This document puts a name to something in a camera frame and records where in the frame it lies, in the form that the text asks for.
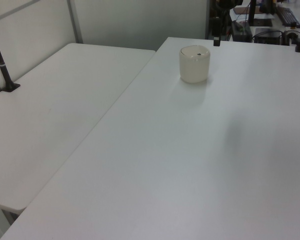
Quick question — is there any black Panda gripper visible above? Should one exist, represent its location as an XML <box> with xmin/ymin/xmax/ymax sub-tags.
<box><xmin>212</xmin><ymin>15</ymin><xmax>223</xmax><ymax>47</ymax></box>

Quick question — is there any black clamped camera pole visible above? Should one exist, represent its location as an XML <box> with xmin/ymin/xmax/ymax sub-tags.
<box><xmin>0</xmin><ymin>21</ymin><xmax>21</xmax><ymax>94</ymax></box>

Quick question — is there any cream round trash bin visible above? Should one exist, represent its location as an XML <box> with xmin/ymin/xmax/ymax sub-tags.
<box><xmin>178</xmin><ymin>44</ymin><xmax>212</xmax><ymax>84</ymax></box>

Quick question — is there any black electronics box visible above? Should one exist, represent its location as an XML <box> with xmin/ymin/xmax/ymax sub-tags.
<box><xmin>230</xmin><ymin>20</ymin><xmax>254</xmax><ymax>42</ymax></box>

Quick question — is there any black monitor stand pole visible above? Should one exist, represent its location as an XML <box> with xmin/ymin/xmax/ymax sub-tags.
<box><xmin>247</xmin><ymin>0</ymin><xmax>257</xmax><ymax>26</ymax></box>

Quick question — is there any black computer keyboard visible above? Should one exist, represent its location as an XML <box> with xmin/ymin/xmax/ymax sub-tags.
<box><xmin>276</xmin><ymin>6</ymin><xmax>300</xmax><ymax>29</ymax></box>

